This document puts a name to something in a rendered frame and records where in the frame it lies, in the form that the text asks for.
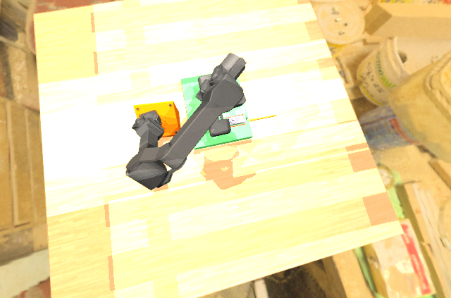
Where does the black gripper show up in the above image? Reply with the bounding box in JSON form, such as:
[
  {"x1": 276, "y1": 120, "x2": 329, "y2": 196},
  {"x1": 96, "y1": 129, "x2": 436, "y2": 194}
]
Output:
[{"x1": 198, "y1": 74, "x2": 231, "y2": 137}]

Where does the grey micro servo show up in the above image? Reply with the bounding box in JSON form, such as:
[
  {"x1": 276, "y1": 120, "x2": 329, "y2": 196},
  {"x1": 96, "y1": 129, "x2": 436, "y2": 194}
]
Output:
[{"x1": 227, "y1": 115, "x2": 276, "y2": 126}]

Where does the green flat panel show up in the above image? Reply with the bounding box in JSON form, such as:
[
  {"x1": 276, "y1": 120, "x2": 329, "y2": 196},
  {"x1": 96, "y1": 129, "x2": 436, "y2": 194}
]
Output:
[{"x1": 181, "y1": 75, "x2": 253, "y2": 150}]

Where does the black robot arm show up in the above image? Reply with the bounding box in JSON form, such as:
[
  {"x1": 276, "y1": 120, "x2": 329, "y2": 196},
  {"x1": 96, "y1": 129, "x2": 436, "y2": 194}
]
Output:
[{"x1": 125, "y1": 53, "x2": 247, "y2": 190}]

